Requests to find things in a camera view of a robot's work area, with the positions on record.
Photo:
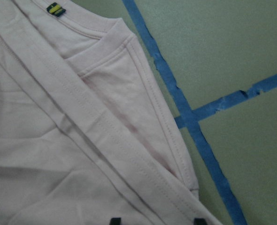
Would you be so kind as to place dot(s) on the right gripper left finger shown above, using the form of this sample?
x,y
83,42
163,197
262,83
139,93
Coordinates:
x,y
115,221

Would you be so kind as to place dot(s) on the pink Snoopy t-shirt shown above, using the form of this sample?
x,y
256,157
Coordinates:
x,y
86,135

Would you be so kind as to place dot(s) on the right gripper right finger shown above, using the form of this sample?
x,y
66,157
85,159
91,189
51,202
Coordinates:
x,y
200,221

